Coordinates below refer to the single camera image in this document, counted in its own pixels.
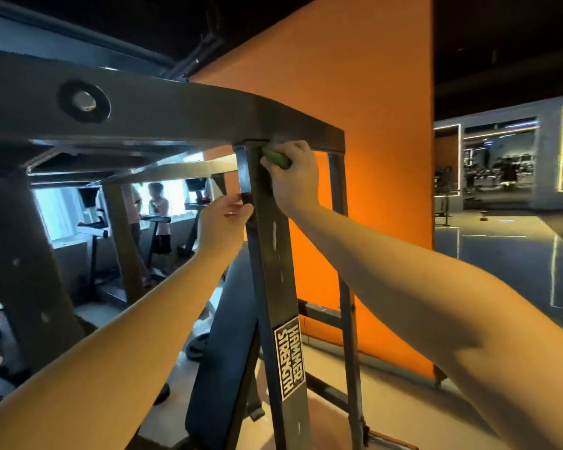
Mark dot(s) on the person's left hand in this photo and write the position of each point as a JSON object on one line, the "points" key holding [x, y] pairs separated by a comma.
{"points": [[223, 227]]}

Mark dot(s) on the person's right hand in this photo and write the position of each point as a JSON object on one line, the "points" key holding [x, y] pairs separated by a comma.
{"points": [[291, 181]]}

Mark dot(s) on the green cleaning cloth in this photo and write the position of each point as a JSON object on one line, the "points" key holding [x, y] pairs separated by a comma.
{"points": [[275, 157]]}

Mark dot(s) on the grey steel gym machine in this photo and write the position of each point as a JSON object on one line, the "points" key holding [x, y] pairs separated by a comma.
{"points": [[169, 112]]}

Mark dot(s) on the person's right forearm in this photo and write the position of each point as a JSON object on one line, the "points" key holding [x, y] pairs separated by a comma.
{"points": [[450, 314]]}

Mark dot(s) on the person's left forearm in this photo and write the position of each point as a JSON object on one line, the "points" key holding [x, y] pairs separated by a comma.
{"points": [[94, 379]]}

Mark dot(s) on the black treadmill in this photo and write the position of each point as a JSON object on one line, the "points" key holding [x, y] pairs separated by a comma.
{"points": [[92, 225], [195, 189]]}

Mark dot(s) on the large bright window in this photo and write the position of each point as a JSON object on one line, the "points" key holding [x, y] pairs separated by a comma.
{"points": [[56, 212], [175, 197]]}

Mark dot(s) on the large black weight plate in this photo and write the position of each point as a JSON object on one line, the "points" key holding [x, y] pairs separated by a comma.
{"points": [[197, 347]]}

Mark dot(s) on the chrome weight storage peg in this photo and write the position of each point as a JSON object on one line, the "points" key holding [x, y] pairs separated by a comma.
{"points": [[389, 438]]}

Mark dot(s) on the lit frame wall panel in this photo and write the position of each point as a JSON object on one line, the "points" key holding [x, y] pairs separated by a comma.
{"points": [[448, 159]]}

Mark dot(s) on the white pillar with lit frame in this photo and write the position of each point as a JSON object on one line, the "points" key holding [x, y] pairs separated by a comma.
{"points": [[544, 154]]}

